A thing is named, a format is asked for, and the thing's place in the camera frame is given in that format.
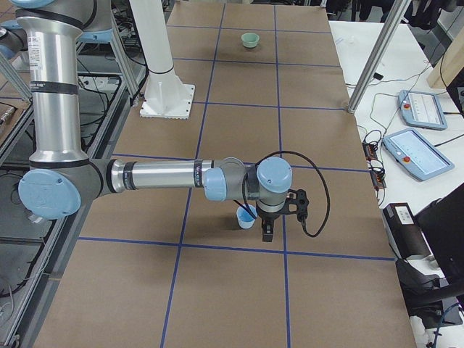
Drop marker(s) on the near blue teach pendant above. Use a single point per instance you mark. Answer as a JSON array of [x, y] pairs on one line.
[[416, 154]]

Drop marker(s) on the black computer monitor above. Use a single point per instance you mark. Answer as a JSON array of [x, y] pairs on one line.
[[442, 224]]

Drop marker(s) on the black box with label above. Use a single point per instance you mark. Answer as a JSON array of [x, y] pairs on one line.
[[405, 236]]

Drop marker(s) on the blue teach pendant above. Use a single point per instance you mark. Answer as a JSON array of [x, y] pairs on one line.
[[422, 110], [416, 154]]

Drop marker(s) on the white column pedestal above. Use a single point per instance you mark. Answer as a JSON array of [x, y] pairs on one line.
[[165, 95]]

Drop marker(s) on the green ceramic bowl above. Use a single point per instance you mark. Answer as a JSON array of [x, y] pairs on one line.
[[250, 40]]

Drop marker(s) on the aluminium frame post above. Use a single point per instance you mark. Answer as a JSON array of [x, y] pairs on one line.
[[386, 34]]

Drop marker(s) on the far blue teach pendant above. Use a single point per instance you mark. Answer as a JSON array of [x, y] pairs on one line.
[[422, 110]]

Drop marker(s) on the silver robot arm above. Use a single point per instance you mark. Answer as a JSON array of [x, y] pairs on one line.
[[62, 177]]

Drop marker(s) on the blue plastic cup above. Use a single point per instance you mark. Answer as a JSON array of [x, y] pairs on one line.
[[244, 219]]

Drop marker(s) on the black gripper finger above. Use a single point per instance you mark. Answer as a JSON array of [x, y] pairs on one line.
[[267, 230]]

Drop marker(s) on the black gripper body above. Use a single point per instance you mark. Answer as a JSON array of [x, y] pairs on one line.
[[268, 217]]

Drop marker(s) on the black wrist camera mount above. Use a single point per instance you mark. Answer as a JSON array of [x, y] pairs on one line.
[[297, 204]]

